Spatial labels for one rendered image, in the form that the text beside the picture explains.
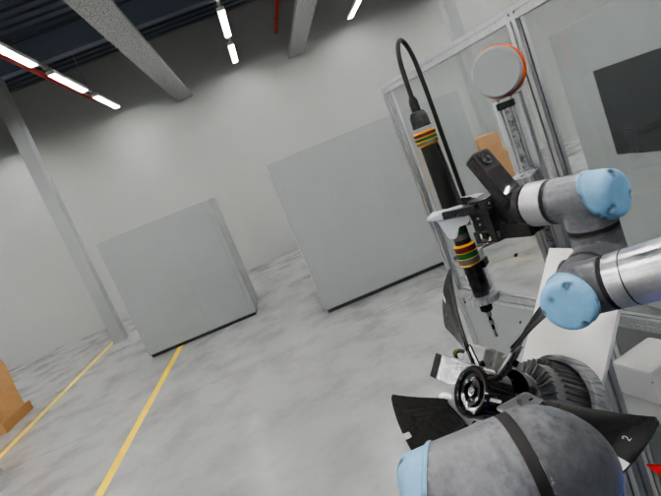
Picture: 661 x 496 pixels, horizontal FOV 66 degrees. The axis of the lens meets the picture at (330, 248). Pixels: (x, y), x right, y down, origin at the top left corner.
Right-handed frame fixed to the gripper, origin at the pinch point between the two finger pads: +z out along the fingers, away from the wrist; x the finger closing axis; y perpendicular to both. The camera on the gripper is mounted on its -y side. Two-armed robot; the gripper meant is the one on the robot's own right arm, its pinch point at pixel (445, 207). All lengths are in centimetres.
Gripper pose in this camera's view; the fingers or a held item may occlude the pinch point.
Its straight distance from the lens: 106.6
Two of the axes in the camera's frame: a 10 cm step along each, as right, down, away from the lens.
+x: 7.8, -4.0, 4.8
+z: -5.0, 0.5, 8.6
